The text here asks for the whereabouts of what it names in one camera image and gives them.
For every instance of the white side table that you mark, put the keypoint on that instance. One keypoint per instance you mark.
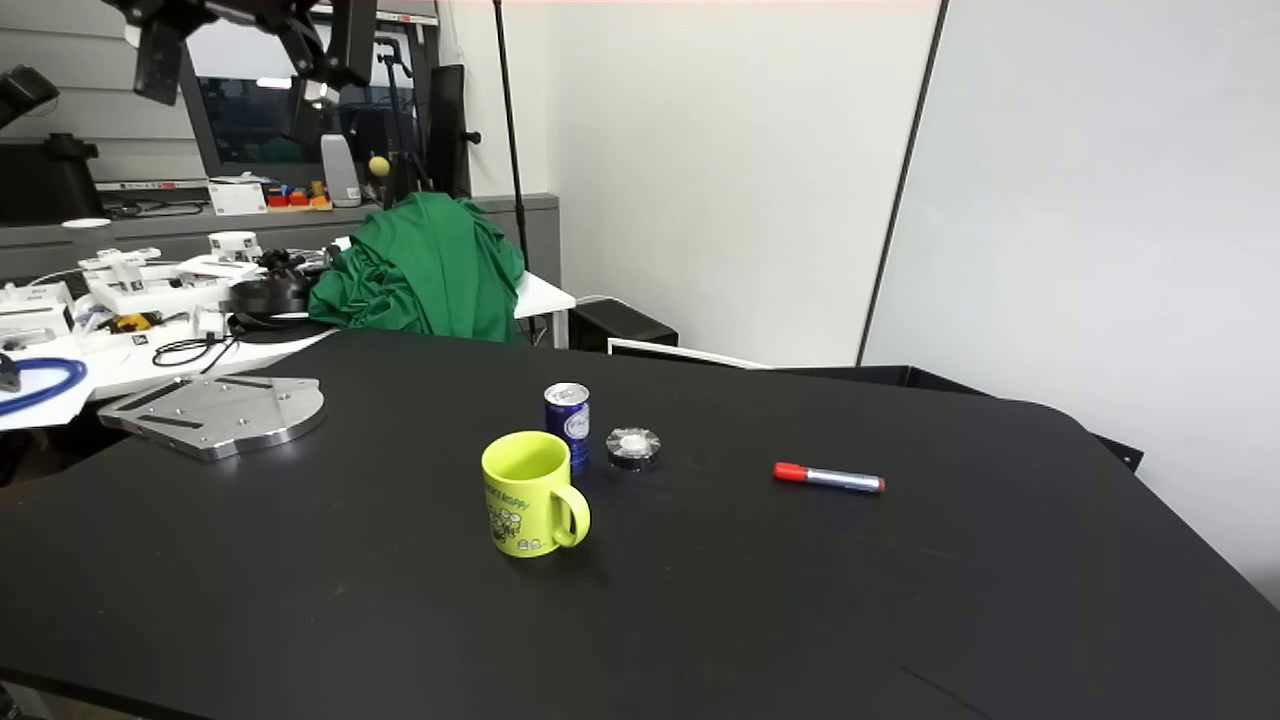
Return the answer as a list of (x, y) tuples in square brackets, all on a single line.
[(55, 386)]

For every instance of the black diagonal pole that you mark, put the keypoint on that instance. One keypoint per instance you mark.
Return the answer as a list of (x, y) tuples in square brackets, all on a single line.
[(900, 172)]

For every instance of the red capped grey marker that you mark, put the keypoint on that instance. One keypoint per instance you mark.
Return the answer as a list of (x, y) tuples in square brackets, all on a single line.
[(825, 476)]

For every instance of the small blue can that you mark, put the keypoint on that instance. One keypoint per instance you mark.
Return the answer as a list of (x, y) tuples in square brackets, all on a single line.
[(569, 417)]

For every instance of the green cloth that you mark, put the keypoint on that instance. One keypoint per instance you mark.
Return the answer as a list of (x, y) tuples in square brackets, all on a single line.
[(424, 266)]

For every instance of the grey metal plate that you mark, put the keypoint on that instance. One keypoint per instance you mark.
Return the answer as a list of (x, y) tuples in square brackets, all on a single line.
[(221, 417)]

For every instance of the black monitor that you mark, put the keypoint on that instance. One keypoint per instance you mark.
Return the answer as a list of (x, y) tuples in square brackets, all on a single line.
[(297, 89)]

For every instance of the yellow green mug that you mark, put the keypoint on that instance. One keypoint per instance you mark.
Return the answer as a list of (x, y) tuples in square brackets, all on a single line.
[(533, 504)]

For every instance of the small shiny round object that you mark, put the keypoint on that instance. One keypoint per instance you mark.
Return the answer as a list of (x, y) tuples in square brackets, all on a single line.
[(632, 446)]

